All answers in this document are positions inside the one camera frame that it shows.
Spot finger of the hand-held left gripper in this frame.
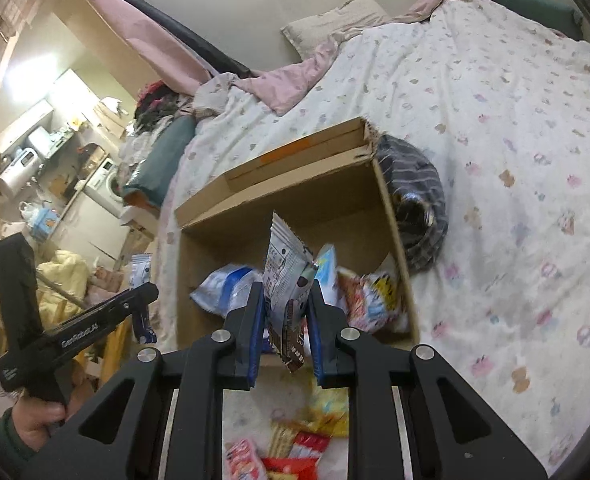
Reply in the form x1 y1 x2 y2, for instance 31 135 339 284
81 281 161 344

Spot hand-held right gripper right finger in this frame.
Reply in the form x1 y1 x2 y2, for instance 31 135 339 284
306 280 548 480

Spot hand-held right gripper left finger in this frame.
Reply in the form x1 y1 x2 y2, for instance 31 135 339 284
25 280 267 480

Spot small white blue packet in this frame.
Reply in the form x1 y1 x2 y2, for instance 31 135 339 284
129 253 156 342

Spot blue and white snack packet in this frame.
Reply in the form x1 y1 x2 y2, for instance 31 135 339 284
189 264 269 319

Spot pink patterned snack packet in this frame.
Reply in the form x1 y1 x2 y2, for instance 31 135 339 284
336 266 377 334

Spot yellow snack packet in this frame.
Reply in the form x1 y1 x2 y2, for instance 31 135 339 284
306 384 349 437

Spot grey and brown snack packet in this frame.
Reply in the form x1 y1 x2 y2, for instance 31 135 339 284
264 210 322 374

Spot white yellow snack bag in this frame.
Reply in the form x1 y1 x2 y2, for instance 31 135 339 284
369 254 409 334

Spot beige stick snack packet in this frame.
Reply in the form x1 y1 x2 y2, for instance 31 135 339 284
266 419 297 459

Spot red spicy snack packet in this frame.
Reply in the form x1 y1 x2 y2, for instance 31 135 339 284
261 431 332 480

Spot pink white snack packet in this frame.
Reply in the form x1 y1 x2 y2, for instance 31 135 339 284
224 436 267 480

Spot cardboard box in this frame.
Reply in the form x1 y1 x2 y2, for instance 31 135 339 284
174 116 422 362

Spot person's left hand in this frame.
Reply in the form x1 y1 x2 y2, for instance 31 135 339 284
5 382 86 454

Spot yellow cloth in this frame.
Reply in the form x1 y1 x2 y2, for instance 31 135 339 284
36 251 94 322

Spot white kitchen counter cabinet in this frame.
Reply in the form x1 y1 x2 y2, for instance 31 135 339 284
49 189 126 262

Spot white storage cabinet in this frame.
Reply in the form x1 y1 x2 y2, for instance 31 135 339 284
119 204 162 242

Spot white washing machine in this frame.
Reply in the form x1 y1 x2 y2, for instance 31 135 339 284
85 156 126 207

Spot white water heater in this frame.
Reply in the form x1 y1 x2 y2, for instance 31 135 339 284
0 146 44 199

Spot blue-grey pillow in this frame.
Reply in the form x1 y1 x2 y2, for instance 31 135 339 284
121 114 197 209

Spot dark striped cloth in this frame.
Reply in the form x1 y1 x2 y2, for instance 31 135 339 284
374 134 449 275

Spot pile of clothes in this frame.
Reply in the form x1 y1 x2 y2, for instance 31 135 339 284
119 79 197 172

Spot printed white quilt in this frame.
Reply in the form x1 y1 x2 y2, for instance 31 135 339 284
152 0 590 476

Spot pink blanket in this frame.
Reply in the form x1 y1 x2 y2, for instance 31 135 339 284
194 0 477 117

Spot black pole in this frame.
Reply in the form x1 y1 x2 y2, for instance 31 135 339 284
64 0 252 79

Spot pink curtain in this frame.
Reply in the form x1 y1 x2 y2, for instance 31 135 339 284
59 0 212 97

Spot beige pillow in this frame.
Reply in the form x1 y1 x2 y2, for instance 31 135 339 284
280 0 392 59

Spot teal cushion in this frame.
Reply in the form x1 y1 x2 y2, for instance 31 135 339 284
431 0 584 42

